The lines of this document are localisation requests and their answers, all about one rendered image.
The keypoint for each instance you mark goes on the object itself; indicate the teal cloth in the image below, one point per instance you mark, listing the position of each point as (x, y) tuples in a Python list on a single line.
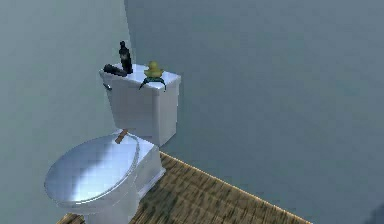
[(153, 80)]

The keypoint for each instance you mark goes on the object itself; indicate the white toilet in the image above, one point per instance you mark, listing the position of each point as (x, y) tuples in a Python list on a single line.
[(140, 106)]

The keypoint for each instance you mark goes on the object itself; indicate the yellow rubber duck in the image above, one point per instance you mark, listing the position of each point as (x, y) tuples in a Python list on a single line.
[(153, 70)]

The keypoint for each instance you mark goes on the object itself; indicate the small orange stick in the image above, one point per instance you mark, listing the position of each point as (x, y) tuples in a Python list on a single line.
[(121, 136)]

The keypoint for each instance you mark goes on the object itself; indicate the black bottle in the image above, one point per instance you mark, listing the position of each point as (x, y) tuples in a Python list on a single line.
[(125, 58)]

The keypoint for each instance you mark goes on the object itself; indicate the black cylinder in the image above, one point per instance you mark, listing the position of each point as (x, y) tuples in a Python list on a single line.
[(114, 70)]

